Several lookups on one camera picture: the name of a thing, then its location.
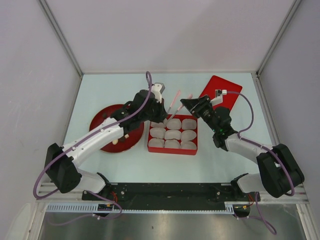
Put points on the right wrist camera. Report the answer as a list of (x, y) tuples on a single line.
[(218, 97)]

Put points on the red box lid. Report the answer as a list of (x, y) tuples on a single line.
[(217, 82)]

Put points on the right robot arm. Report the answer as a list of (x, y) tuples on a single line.
[(279, 173)]

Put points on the dark square ridged chocolate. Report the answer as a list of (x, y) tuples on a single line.
[(122, 139)]

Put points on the white paper cup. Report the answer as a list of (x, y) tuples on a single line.
[(156, 143), (188, 135), (174, 124), (189, 124), (172, 134), (157, 125), (188, 145), (172, 144), (157, 132)]

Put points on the white round swirl chocolate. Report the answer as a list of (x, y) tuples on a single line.
[(114, 142)]

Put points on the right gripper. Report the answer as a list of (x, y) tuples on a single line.
[(203, 102)]

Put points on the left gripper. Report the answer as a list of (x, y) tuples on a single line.
[(162, 114)]

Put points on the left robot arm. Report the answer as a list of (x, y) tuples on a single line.
[(63, 162)]

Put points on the grey cable duct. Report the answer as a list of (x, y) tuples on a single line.
[(106, 208)]

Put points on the round red plate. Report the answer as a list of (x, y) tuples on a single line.
[(130, 142)]

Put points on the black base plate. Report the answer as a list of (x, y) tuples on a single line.
[(175, 196)]

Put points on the red chocolate box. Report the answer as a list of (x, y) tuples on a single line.
[(172, 150)]

